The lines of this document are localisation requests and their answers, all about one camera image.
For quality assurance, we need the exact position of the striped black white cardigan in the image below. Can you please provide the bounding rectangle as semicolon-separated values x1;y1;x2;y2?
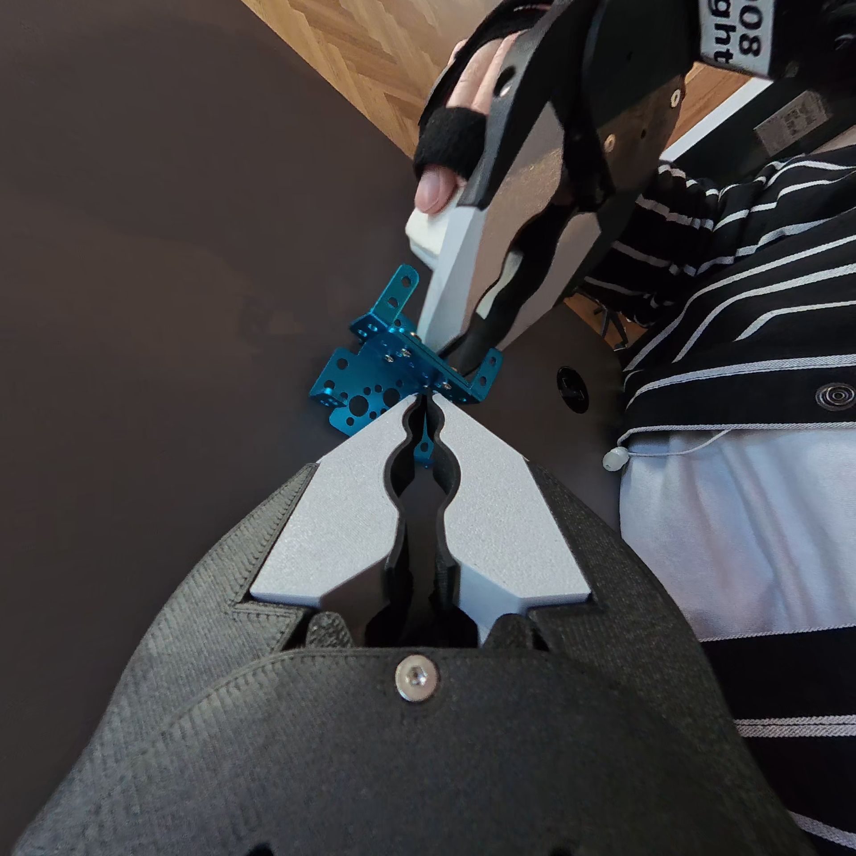
575;144;856;856

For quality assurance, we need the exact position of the black office chair base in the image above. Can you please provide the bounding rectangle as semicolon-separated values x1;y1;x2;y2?
578;284;634;350

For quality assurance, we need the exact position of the white drawstring cord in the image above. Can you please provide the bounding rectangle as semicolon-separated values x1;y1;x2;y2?
602;428;737;473

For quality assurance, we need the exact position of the white shirt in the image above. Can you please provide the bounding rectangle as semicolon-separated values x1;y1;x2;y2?
618;428;856;644

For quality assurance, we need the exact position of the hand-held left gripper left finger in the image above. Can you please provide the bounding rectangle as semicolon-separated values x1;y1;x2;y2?
249;393;425;634

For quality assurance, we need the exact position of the black labelled box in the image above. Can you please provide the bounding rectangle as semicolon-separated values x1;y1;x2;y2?
752;83;856;158

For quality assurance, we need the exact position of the person's right hand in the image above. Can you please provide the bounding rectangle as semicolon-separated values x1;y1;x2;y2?
415;33;520;215

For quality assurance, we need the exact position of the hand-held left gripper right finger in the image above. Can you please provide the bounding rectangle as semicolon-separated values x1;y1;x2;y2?
428;393;595;648

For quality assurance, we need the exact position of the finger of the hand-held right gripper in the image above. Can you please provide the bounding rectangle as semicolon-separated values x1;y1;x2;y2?
476;206;605;367
404;100;572;358

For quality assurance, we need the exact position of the blue metal bracket assembly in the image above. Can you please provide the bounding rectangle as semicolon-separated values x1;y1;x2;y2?
309;264;504;469

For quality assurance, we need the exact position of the black desk cable hole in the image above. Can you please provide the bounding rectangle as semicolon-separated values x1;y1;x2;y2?
556;366;591;414

